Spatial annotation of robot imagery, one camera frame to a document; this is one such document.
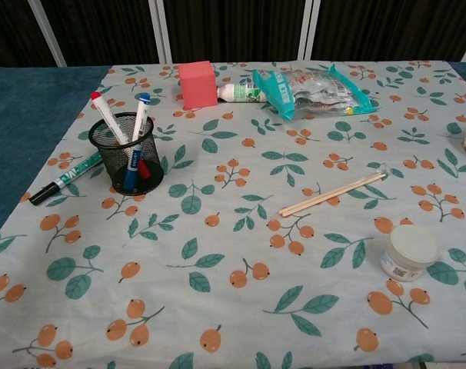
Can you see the white bottle green label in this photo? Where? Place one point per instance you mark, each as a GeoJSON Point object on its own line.
{"type": "Point", "coordinates": [238, 93]}

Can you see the pink sponge block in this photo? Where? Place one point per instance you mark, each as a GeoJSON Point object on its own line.
{"type": "Point", "coordinates": [198, 86]}

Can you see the floral print tablecloth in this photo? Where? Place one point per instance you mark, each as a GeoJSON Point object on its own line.
{"type": "Point", "coordinates": [240, 238]}

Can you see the blue-capped white marker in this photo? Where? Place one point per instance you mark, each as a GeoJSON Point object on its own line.
{"type": "Point", "coordinates": [141, 115]}

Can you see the teal clear snack bag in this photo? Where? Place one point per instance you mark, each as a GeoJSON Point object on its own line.
{"type": "Point", "coordinates": [313, 90]}

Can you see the black mesh pen holder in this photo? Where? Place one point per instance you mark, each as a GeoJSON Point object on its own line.
{"type": "Point", "coordinates": [119, 165]}

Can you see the red-capped white marker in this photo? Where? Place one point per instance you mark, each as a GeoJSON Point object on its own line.
{"type": "Point", "coordinates": [106, 115]}

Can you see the dark screen panel white frame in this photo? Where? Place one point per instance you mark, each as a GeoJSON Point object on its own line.
{"type": "Point", "coordinates": [237, 27]}
{"type": "Point", "coordinates": [390, 27]}
{"type": "Point", "coordinates": [110, 27]}

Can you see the black-capped green white marker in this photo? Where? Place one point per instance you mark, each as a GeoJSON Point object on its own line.
{"type": "Point", "coordinates": [69, 177]}

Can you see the wooden chopstick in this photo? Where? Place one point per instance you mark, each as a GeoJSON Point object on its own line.
{"type": "Point", "coordinates": [329, 193]}
{"type": "Point", "coordinates": [333, 196]}

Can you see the white round lid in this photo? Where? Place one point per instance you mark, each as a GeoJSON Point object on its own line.
{"type": "Point", "coordinates": [410, 251]}

